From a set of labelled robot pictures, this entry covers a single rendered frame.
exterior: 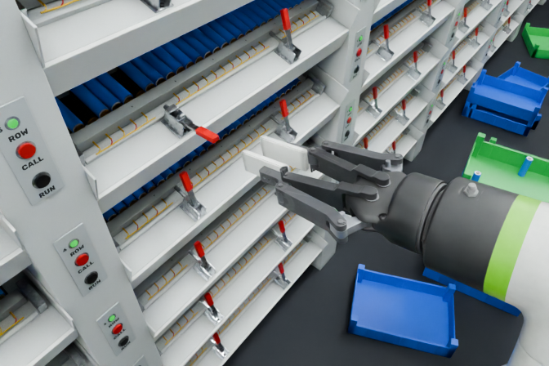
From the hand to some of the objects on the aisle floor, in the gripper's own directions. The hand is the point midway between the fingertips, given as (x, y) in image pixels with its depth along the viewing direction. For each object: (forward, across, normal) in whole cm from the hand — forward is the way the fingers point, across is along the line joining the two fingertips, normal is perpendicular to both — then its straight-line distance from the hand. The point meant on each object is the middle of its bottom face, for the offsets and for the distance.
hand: (274, 160), depth 53 cm
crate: (+4, +47, -93) cm, 104 cm away
